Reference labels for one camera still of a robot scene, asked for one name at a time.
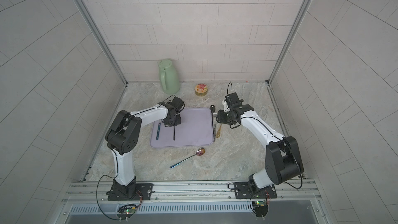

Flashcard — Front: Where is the ornate gold fork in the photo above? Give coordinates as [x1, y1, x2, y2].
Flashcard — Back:
[215, 124, 222, 139]

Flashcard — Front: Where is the lilac plastic tray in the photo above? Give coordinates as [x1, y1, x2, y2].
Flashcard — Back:
[150, 107, 214, 148]

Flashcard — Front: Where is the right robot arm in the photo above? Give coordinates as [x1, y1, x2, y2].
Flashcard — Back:
[216, 107, 304, 194]

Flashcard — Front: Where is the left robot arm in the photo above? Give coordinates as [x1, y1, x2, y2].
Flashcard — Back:
[105, 102, 185, 199]

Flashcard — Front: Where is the iridescent rainbow spoon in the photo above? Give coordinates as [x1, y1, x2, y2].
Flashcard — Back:
[170, 147, 205, 169]

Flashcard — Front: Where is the round floral tin can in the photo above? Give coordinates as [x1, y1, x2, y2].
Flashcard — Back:
[194, 84, 208, 96]

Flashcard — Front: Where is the green thermos jug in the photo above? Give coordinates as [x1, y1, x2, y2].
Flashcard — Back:
[158, 59, 180, 94]

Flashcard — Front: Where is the right controller board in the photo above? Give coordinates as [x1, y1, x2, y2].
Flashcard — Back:
[249, 200, 269, 218]

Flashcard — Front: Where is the controller board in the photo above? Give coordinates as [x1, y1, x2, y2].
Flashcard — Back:
[117, 204, 137, 222]
[249, 200, 269, 218]

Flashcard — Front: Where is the left controller board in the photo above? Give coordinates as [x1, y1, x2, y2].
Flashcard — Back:
[117, 204, 137, 222]

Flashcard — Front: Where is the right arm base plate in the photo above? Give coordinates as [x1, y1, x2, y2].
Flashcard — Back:
[228, 181, 277, 200]

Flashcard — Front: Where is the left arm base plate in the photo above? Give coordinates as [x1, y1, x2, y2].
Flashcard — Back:
[106, 182, 154, 201]

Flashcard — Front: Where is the left black cable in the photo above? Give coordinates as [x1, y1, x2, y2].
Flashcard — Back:
[95, 174, 120, 222]

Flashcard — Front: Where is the aluminium mounting rail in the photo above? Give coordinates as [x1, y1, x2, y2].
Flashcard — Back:
[61, 179, 321, 204]

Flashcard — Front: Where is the left corner aluminium post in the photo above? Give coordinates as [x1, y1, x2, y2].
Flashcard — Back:
[73, 0, 129, 87]

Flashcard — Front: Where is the corner aluminium post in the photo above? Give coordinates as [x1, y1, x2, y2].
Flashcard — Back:
[266, 0, 312, 85]
[73, 0, 129, 87]

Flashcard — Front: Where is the right corner aluminium post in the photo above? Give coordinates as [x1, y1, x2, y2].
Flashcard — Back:
[266, 0, 312, 85]

